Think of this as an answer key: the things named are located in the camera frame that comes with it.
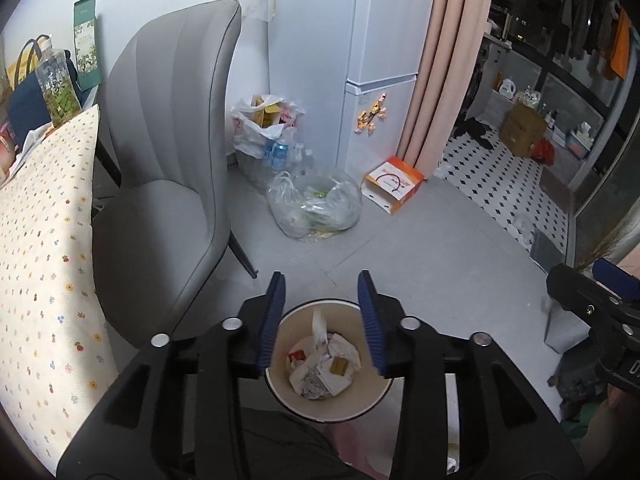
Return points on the white refrigerator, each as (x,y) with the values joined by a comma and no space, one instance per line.
(351,65)

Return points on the white tissue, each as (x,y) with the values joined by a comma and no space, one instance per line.
(329,368)

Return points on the green tall carton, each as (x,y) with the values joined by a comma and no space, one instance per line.
(85,44)

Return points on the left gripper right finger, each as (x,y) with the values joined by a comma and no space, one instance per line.
(373,320)

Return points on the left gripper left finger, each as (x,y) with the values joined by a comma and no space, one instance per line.
(274,300)

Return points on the white trash bin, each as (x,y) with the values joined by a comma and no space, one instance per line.
(368,387)

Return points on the grey upholstered chair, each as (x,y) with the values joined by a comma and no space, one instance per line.
(159,239)

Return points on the small brown cardboard box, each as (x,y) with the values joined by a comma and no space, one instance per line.
(339,366)

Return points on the plastic bottle with green contents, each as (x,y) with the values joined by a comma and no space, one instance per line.
(57,88)

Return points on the white trash bag with boxes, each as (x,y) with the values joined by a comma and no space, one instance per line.
(265,138)

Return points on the red white wrapper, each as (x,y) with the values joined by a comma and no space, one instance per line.
(295,358)

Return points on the pink curtain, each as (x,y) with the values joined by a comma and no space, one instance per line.
(453,38)

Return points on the floral cream tablecloth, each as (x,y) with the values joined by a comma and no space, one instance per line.
(56,359)

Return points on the navy lunch bag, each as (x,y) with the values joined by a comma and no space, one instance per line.
(26,108)

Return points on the white cloth on table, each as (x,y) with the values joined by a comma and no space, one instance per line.
(32,140)

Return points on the clear plastic bag on floor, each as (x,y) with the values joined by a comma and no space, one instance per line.
(316,204)

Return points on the printed paper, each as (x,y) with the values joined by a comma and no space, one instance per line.
(314,382)

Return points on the orange white box on floor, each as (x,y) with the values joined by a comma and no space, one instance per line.
(391,185)

